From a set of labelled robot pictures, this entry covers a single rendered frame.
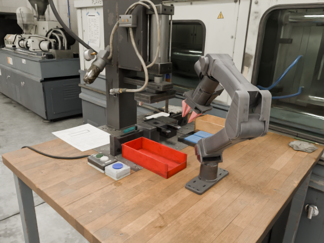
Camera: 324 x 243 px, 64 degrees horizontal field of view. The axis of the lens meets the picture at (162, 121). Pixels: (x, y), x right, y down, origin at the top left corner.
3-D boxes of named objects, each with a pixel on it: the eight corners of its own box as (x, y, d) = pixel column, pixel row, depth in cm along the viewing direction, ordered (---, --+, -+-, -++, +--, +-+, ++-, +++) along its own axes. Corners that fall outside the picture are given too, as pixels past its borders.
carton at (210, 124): (236, 145, 127) (238, 130, 125) (194, 132, 143) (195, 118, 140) (247, 138, 137) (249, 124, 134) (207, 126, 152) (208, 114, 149)
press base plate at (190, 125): (136, 178, 100) (136, 171, 99) (67, 141, 131) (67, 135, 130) (220, 134, 147) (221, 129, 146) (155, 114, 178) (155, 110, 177)
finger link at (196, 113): (185, 112, 103) (196, 93, 97) (198, 124, 100) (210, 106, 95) (175, 115, 98) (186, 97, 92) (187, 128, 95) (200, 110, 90)
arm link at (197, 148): (194, 142, 93) (200, 149, 88) (217, 141, 95) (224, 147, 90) (193, 158, 95) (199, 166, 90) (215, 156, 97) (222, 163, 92)
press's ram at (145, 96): (151, 111, 114) (153, 40, 104) (114, 100, 130) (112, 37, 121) (177, 103, 127) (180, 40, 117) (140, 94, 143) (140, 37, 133)
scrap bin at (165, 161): (167, 179, 95) (167, 164, 93) (121, 156, 110) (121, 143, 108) (186, 168, 103) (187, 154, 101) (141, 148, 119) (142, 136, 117)
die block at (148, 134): (149, 146, 121) (150, 131, 118) (135, 140, 127) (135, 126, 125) (176, 135, 135) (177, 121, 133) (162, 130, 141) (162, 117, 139)
